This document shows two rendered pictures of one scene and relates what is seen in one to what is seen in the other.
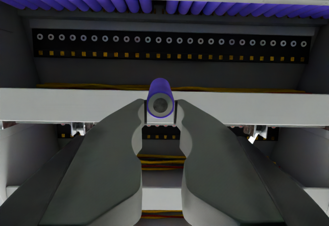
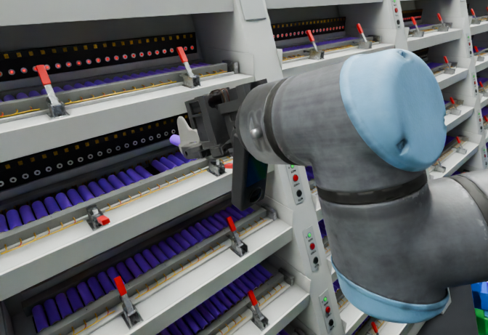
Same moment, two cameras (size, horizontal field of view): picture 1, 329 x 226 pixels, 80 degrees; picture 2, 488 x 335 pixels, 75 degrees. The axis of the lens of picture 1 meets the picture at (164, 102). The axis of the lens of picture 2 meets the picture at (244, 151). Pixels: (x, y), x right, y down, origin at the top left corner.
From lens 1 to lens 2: 0.45 m
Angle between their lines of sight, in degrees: 53
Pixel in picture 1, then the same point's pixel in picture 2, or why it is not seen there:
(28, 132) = (218, 44)
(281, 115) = (49, 130)
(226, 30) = (80, 170)
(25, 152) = (219, 29)
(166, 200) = (107, 3)
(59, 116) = (207, 89)
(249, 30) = (58, 177)
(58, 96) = not seen: hidden behind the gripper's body
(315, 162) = not seen: outside the picture
